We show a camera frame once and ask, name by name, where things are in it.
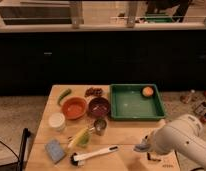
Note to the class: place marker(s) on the white round container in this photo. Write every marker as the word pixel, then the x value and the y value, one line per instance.
pixel 57 121

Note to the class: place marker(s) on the orange bowl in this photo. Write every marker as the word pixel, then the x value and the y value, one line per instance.
pixel 74 108

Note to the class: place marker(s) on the green plastic tray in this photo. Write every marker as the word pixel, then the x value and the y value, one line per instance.
pixel 128 103

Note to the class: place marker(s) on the grey-blue towel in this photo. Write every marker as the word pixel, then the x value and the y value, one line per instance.
pixel 142 147

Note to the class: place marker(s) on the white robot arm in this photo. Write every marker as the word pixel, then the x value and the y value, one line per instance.
pixel 181 135

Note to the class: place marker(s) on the orange fruit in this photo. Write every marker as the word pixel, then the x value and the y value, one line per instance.
pixel 147 91

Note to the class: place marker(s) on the green chili pepper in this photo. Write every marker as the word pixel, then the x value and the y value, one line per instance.
pixel 62 95

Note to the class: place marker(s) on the metal measuring cup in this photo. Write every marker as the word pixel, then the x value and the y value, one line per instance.
pixel 98 127

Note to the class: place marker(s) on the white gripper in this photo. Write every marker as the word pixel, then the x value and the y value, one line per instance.
pixel 150 142

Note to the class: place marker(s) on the blue sponge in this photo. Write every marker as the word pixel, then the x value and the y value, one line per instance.
pixel 55 151

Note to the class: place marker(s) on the white dish brush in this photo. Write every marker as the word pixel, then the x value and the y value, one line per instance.
pixel 77 159

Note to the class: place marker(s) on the wooden block eraser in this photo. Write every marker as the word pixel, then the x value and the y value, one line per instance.
pixel 151 158

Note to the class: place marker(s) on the brown dried fruit cluster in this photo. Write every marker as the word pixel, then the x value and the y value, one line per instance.
pixel 97 92

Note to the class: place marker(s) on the corn cob toy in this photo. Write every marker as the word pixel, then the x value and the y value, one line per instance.
pixel 80 139

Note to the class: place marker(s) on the dark red bowl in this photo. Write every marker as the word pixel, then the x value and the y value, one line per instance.
pixel 99 107

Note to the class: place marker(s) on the black stand left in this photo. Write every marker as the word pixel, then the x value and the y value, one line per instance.
pixel 20 157

